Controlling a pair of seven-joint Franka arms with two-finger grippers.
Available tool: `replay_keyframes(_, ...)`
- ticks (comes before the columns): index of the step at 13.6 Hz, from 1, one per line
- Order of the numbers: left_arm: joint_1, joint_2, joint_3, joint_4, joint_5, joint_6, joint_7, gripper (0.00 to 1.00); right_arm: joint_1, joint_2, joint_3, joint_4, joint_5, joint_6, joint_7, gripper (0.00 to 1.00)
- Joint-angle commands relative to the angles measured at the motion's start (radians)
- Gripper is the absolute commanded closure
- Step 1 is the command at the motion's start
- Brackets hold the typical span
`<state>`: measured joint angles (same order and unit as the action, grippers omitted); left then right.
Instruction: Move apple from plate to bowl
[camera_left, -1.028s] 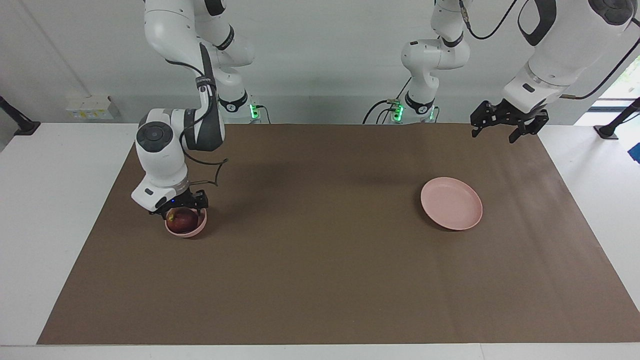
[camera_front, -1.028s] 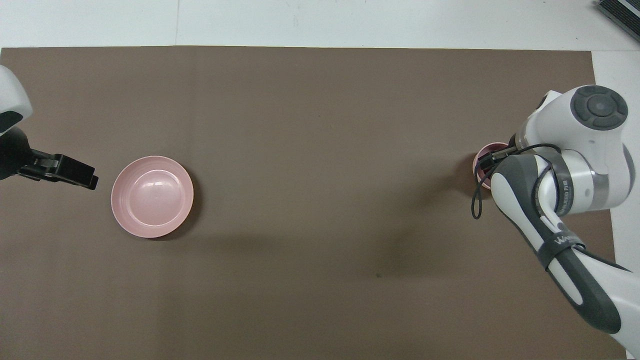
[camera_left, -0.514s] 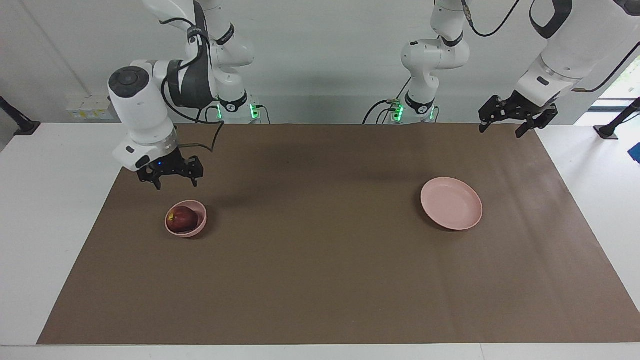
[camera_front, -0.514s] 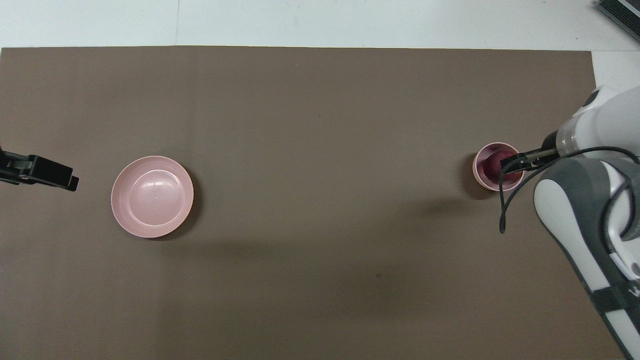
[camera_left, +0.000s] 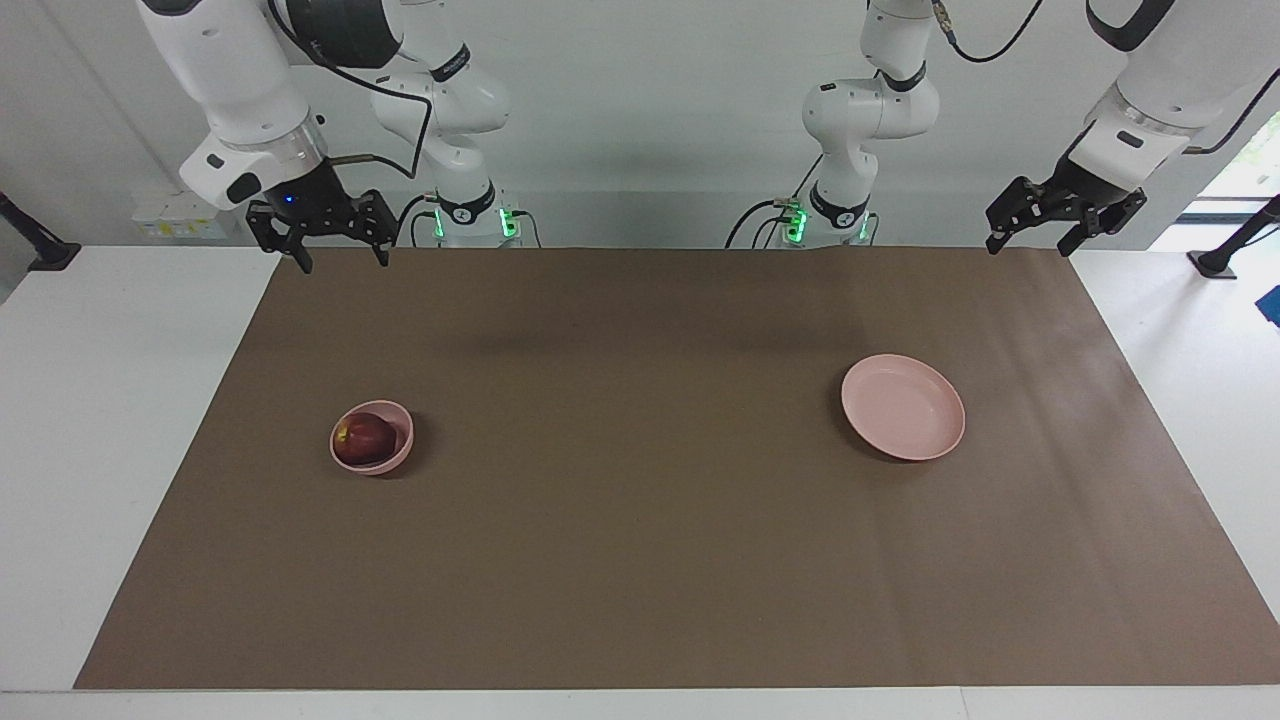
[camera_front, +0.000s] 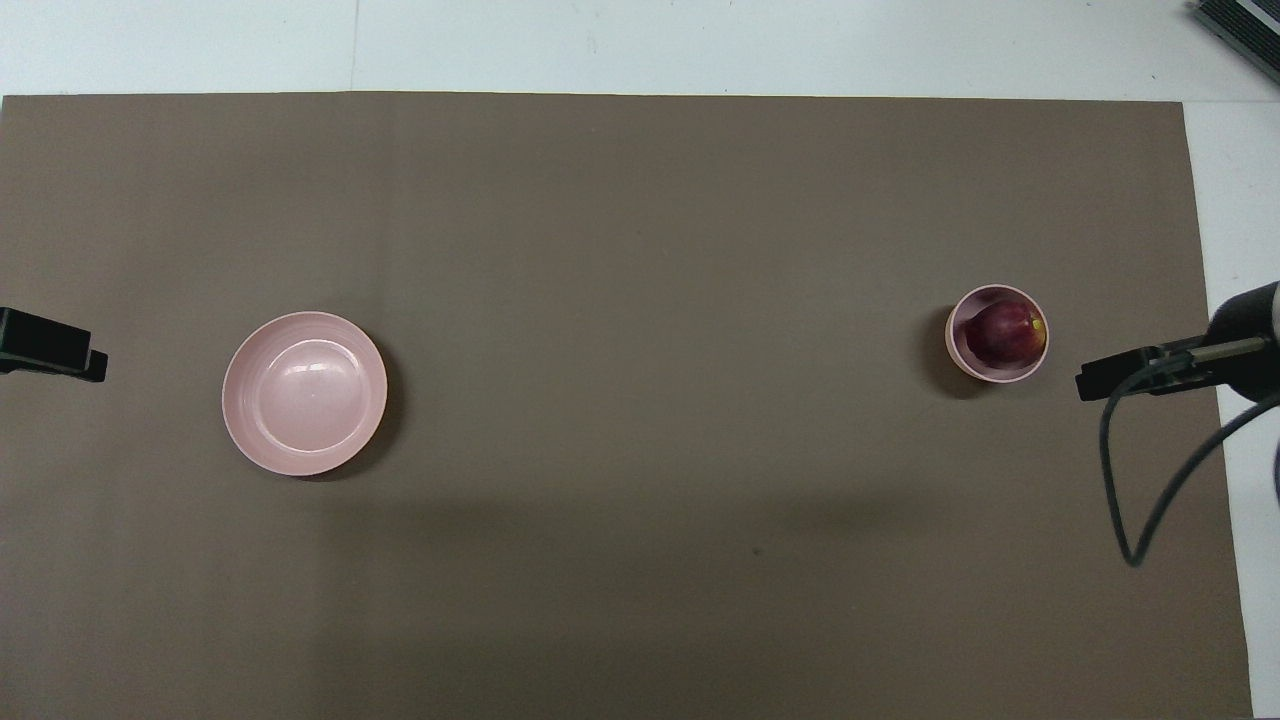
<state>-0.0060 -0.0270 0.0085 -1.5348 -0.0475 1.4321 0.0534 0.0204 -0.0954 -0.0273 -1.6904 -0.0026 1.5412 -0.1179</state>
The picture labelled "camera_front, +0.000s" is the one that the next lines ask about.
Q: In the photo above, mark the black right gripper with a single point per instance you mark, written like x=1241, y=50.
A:
x=1250, y=320

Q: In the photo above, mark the dark red apple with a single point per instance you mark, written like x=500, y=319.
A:
x=1005, y=335

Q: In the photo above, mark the pink bowl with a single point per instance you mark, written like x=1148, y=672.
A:
x=1000, y=376

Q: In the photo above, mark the pink plate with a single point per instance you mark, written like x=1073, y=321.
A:
x=305, y=395

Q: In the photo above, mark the dark grey slatted device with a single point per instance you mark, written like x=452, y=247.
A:
x=1250, y=25

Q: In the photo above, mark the brown table mat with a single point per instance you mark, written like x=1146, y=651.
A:
x=600, y=200

